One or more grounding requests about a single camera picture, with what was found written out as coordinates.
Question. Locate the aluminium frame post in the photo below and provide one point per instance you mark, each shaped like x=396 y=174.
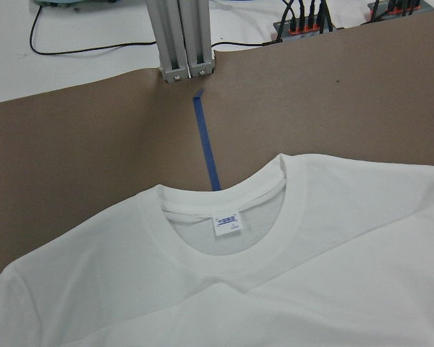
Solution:
x=182 y=32

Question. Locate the usb hub with orange ports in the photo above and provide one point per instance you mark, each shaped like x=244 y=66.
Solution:
x=312 y=27

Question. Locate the white long-sleeve printed shirt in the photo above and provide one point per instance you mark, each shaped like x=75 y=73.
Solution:
x=311 y=250

